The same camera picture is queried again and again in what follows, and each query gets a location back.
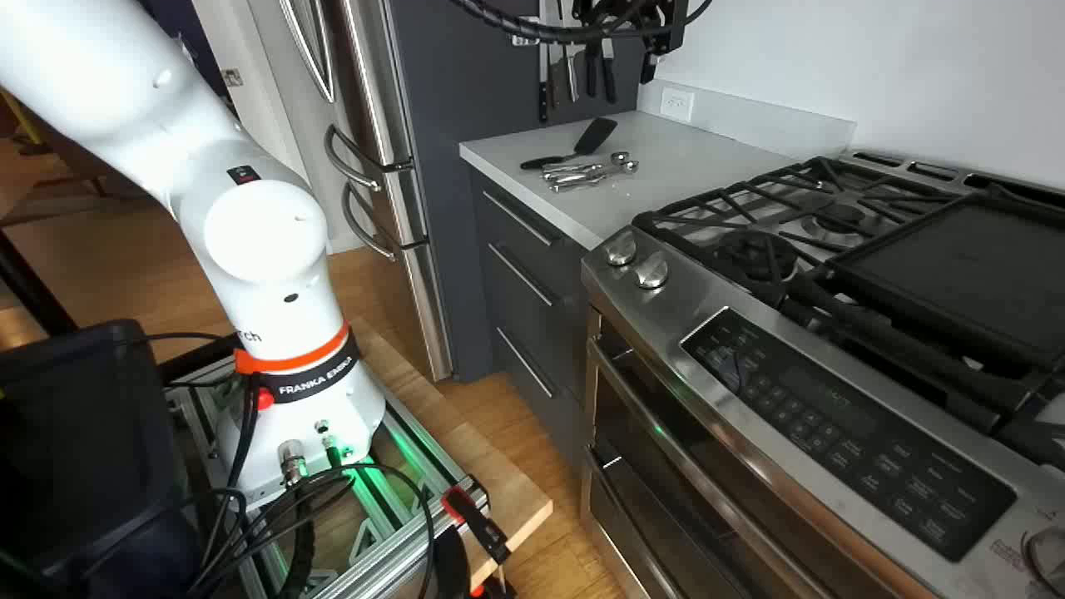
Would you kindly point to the lowest grey drawer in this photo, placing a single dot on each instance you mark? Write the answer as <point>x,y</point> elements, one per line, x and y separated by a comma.
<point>528,403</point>

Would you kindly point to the black metal leg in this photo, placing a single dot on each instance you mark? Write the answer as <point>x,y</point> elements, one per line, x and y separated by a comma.
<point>34,285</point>

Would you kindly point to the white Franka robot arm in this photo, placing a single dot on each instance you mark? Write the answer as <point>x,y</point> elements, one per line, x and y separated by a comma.
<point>253,235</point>

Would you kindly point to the wooden robot platform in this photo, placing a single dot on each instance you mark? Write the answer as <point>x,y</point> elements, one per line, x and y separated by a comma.
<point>487,478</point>

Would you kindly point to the black stove control panel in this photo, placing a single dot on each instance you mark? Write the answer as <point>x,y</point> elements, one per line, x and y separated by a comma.
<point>843,432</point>

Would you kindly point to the metal measuring spoons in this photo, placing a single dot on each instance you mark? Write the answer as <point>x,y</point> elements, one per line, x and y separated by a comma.
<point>578,175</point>

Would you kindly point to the tall dark grey cabinet panel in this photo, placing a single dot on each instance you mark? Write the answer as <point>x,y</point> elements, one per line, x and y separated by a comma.
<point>455,86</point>

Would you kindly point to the black stove griddle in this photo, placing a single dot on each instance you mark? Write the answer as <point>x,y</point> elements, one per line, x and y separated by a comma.
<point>967,278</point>

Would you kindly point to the stainless steel refrigerator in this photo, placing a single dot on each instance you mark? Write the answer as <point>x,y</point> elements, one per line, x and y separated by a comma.
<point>354,68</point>

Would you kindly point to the black spatula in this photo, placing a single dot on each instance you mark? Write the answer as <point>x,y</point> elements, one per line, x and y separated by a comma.
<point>595,134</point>

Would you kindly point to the deep grey drawer with cookware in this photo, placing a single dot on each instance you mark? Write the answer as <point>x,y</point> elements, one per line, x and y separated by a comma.
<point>519,303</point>

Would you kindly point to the stainless steel stove range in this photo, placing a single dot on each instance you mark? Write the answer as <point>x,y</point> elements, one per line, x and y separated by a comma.
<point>686,444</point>

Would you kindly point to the silver stove knob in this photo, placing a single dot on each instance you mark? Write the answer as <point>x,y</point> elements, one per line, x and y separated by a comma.
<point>621,249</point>
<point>652,269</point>

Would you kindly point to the red and black clamp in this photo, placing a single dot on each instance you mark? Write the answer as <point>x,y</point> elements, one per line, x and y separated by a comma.
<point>476,528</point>

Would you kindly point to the white wall outlet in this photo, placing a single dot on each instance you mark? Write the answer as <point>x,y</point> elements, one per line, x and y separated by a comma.
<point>680,104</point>

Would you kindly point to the black cast iron burner grate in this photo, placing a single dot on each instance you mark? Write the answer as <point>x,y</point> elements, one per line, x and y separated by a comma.
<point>767,254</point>

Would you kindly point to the black equipment box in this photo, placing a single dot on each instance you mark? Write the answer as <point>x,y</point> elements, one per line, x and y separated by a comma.
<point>88,444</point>

